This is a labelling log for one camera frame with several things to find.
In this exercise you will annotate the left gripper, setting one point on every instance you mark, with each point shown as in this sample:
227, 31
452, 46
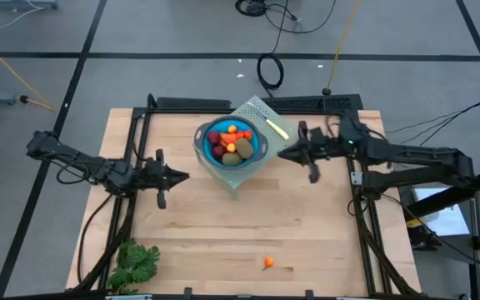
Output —
152, 177

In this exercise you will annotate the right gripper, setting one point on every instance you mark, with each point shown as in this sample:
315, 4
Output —
319, 146

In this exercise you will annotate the blue collapsible colander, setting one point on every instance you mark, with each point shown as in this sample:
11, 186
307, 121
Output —
206, 156

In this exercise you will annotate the brown kiwi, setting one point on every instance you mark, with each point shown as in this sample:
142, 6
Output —
245, 148
232, 158

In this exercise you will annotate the dark red pomegranate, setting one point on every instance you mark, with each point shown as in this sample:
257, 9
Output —
218, 151
213, 136

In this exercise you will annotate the red orange mango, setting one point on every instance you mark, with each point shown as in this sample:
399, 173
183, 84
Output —
228, 137

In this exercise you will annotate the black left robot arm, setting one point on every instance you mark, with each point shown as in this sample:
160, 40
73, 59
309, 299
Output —
98, 168

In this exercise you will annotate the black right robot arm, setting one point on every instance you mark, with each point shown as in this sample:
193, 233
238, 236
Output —
411, 156

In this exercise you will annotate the black perforated cover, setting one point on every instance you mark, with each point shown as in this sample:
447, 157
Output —
315, 102

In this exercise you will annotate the pale green perforated shelf riser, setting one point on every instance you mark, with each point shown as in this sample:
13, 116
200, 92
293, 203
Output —
240, 179

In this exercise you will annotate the black flat box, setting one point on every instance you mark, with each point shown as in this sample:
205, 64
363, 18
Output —
190, 103

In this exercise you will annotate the green leafy vegetable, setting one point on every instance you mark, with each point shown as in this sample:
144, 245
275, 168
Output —
133, 262

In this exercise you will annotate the black clamp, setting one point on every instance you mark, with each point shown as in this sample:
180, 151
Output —
188, 293
309, 294

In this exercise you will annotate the black diagonal beam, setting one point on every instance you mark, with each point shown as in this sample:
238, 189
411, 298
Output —
444, 201

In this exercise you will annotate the grey wheeled base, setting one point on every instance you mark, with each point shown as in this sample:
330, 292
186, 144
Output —
19, 3

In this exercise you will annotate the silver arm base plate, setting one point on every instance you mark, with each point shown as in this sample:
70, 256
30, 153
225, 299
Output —
356, 178

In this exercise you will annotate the black metal table frame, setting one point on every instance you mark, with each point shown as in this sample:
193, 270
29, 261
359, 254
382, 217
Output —
223, 110

